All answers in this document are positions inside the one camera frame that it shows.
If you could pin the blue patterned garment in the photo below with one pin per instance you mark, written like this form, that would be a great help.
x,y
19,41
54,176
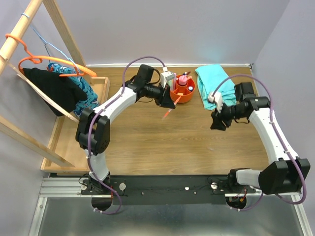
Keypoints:
x,y
89,98

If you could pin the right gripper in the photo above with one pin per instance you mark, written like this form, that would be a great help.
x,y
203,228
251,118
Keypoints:
x,y
217,124

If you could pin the black garment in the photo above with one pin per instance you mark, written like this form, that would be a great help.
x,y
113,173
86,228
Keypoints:
x,y
60,89

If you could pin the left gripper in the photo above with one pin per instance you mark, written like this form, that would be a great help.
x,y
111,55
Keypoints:
x,y
165,94

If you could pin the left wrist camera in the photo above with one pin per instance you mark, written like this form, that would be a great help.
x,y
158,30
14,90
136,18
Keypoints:
x,y
167,78

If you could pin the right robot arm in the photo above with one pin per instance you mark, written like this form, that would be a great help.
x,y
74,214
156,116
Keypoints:
x,y
286,171

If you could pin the wooden clothes rack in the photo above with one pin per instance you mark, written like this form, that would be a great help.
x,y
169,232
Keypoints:
x,y
13,39

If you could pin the teal folded cloth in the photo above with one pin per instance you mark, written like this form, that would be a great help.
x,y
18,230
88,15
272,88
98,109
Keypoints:
x,y
208,78

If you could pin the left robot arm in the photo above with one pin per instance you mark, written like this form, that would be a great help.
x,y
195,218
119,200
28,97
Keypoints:
x,y
93,131

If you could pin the orange divided round container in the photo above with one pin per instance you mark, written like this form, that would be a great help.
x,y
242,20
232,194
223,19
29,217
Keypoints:
x,y
182,89

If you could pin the orange pen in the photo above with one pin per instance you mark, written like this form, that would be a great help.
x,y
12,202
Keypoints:
x,y
169,110

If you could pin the aluminium rail frame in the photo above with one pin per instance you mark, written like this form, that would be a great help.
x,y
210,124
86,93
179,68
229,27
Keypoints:
x,y
63,211

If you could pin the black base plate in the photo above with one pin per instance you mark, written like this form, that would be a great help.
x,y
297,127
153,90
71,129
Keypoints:
x,y
120,190

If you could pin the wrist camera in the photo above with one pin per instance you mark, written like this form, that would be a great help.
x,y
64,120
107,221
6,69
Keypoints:
x,y
167,78
216,98

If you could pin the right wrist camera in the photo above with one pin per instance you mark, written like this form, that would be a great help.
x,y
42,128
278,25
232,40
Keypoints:
x,y
216,98

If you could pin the wooden tray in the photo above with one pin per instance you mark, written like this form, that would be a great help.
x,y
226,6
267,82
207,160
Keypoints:
x,y
63,143

